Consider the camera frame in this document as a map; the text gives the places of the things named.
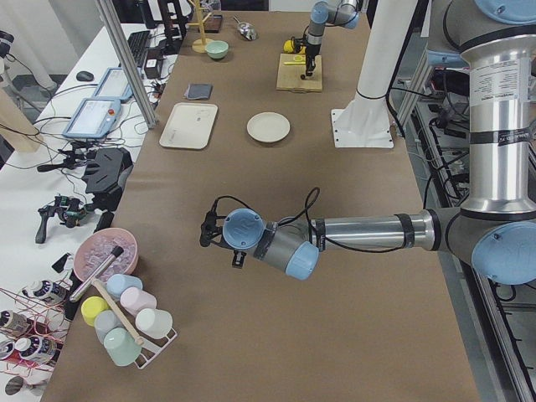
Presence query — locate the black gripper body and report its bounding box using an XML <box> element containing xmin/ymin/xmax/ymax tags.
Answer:
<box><xmin>306</xmin><ymin>44</ymin><xmax>321</xmax><ymax>70</ymax></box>
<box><xmin>232</xmin><ymin>250</ymin><xmax>247</xmax><ymax>268</ymax></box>

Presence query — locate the beige round plate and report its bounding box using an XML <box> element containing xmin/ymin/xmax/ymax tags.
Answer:
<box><xmin>246</xmin><ymin>111</ymin><xmax>291</xmax><ymax>143</ymax></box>

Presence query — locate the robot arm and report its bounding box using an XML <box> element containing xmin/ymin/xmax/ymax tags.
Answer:
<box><xmin>302</xmin><ymin>1</ymin><xmax>362</xmax><ymax>79</ymax></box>
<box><xmin>217</xmin><ymin>1</ymin><xmax>535</xmax><ymax>285</ymax></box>

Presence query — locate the cream rabbit tray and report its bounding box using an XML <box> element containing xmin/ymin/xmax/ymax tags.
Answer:
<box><xmin>159</xmin><ymin>102</ymin><xmax>218</xmax><ymax>150</ymax></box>

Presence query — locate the bamboo cutting board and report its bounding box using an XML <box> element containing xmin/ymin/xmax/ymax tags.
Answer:
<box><xmin>276</xmin><ymin>54</ymin><xmax>322</xmax><ymax>92</ymax></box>

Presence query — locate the yellow lemon lower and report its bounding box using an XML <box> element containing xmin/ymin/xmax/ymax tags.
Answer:
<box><xmin>283</xmin><ymin>39</ymin><xmax>296</xmax><ymax>54</ymax></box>

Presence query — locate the metal scoop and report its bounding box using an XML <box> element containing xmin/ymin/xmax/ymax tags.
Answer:
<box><xmin>233</xmin><ymin>16</ymin><xmax>258</xmax><ymax>41</ymax></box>

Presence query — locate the mint green bowl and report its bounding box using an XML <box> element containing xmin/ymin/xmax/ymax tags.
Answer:
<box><xmin>205</xmin><ymin>40</ymin><xmax>229</xmax><ymax>60</ymax></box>

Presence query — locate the rack of pastel cups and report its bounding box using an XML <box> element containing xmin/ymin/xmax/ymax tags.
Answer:
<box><xmin>90</xmin><ymin>278</ymin><xmax>178</xmax><ymax>370</ymax></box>

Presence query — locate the wooden cup tree stand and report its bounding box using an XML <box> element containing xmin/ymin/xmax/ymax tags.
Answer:
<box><xmin>188</xmin><ymin>0</ymin><xmax>213</xmax><ymax>54</ymax></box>

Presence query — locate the grey folded cloth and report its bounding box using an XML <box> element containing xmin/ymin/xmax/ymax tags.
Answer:
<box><xmin>184</xmin><ymin>83</ymin><xmax>213</xmax><ymax>101</ymax></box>

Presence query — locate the metal muddler stick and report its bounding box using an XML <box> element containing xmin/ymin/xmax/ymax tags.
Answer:
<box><xmin>69</xmin><ymin>245</ymin><xmax>124</xmax><ymax>302</ymax></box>

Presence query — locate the pink bowl with ice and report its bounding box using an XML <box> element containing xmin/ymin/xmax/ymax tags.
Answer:
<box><xmin>74</xmin><ymin>228</ymin><xmax>138</xmax><ymax>281</ymax></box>

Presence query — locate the black keyboard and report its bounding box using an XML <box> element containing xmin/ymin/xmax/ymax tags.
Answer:
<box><xmin>127</xmin><ymin>30</ymin><xmax>151</xmax><ymax>68</ymax></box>

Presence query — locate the teach pendant far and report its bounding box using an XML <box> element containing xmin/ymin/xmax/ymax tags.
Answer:
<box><xmin>93</xmin><ymin>67</ymin><xmax>133</xmax><ymax>102</ymax></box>

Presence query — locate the teach pendant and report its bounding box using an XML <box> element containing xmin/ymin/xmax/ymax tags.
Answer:
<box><xmin>93</xmin><ymin>67</ymin><xmax>133</xmax><ymax>102</ymax></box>
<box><xmin>62</xmin><ymin>97</ymin><xmax>121</xmax><ymax>139</ymax></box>

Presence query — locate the teach pendant near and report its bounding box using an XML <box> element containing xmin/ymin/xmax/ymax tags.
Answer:
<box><xmin>62</xmin><ymin>97</ymin><xmax>121</xmax><ymax>139</ymax></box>

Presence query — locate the computer mouse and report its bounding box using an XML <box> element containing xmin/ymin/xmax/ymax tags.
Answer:
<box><xmin>75</xmin><ymin>70</ymin><xmax>95</xmax><ymax>82</ymax></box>

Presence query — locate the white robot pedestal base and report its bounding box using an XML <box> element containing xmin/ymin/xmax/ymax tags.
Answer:
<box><xmin>332</xmin><ymin>1</ymin><xmax>428</xmax><ymax>149</ymax></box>

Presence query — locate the aluminium frame post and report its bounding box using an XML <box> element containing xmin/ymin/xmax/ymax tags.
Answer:
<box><xmin>95</xmin><ymin>0</ymin><xmax>157</xmax><ymax>129</ymax></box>

